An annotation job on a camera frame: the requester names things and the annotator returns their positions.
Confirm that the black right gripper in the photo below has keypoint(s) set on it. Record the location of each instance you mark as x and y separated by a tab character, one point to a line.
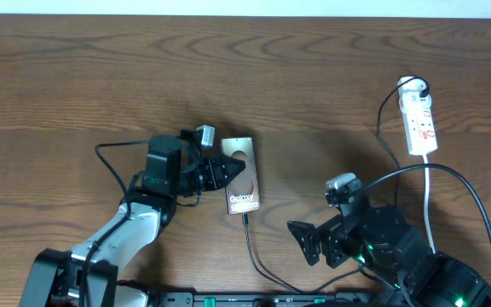
333	231

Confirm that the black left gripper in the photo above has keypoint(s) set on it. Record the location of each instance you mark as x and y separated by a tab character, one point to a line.
213	170

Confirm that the Galaxy smartphone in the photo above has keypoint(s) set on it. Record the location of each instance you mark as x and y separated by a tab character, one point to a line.
242	193

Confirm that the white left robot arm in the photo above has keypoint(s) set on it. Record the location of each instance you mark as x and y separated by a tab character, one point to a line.
87	274

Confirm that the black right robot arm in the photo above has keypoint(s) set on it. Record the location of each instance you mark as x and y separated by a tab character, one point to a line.
380	239

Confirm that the white USB charger plug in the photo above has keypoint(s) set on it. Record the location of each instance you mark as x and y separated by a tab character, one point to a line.
410	101

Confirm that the white power strip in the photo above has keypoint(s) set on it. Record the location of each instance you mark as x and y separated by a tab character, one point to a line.
419	126

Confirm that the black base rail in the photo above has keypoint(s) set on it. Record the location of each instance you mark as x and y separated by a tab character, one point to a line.
180	299

